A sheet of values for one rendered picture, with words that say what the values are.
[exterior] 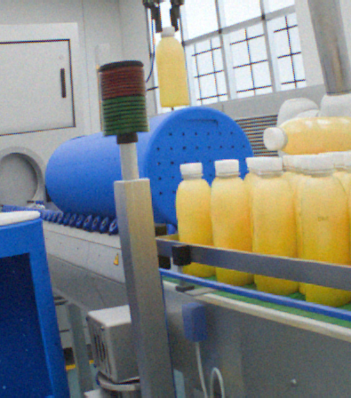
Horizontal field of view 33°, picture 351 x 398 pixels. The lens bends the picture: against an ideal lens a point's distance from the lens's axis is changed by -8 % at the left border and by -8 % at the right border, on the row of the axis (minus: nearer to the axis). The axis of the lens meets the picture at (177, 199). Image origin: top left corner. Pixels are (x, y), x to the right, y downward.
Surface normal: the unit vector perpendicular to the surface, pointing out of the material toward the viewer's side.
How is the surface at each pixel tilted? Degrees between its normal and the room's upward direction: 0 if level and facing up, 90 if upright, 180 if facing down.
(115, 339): 90
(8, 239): 90
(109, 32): 90
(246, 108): 90
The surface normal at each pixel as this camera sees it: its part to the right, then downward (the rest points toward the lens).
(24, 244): 0.81, -0.04
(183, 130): 0.45, 0.01
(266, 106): -0.82, 0.12
